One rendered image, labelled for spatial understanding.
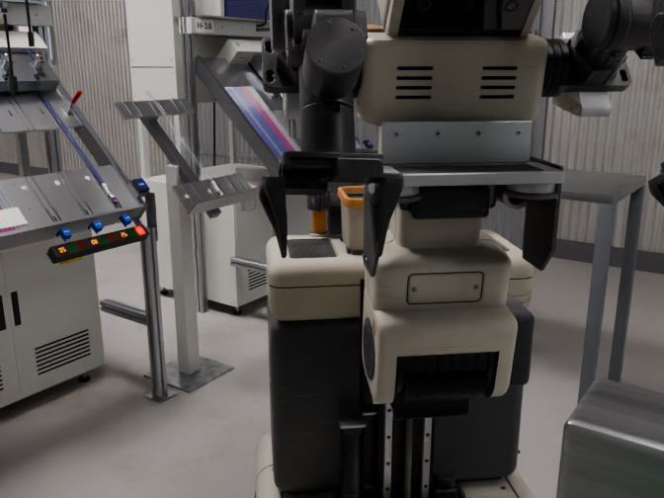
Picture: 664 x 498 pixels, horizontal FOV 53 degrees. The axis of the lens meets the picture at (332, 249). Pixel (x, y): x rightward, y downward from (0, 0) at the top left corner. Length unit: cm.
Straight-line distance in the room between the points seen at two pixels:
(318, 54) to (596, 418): 51
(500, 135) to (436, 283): 24
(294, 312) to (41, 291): 137
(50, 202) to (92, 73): 476
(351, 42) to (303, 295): 73
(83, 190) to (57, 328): 57
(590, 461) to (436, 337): 87
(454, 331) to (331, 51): 54
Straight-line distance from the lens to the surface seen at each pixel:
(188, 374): 269
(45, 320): 254
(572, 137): 430
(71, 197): 222
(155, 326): 244
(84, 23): 693
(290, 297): 129
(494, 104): 102
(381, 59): 96
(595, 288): 225
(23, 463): 233
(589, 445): 17
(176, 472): 214
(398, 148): 96
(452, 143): 98
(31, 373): 257
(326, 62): 63
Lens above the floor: 118
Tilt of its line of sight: 16 degrees down
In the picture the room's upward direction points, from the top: straight up
